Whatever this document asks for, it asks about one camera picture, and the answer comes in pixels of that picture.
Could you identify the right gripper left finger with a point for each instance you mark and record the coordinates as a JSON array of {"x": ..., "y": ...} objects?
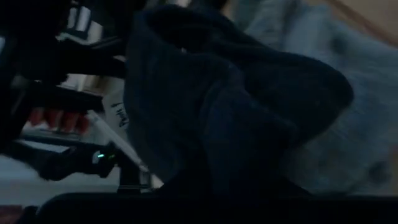
[{"x": 124, "y": 211}]

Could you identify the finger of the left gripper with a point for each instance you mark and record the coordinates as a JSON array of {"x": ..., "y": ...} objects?
[
  {"x": 77, "y": 59},
  {"x": 62, "y": 99}
]

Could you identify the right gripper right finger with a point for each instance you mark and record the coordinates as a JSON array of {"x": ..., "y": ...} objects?
[{"x": 311, "y": 211}]

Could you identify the grey garment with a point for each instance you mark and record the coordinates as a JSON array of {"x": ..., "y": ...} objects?
[{"x": 357, "y": 109}]

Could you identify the dark navy garment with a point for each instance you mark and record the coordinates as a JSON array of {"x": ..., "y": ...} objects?
[{"x": 217, "y": 109}]

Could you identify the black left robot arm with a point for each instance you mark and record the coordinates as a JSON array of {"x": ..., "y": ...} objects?
[{"x": 68, "y": 165}]

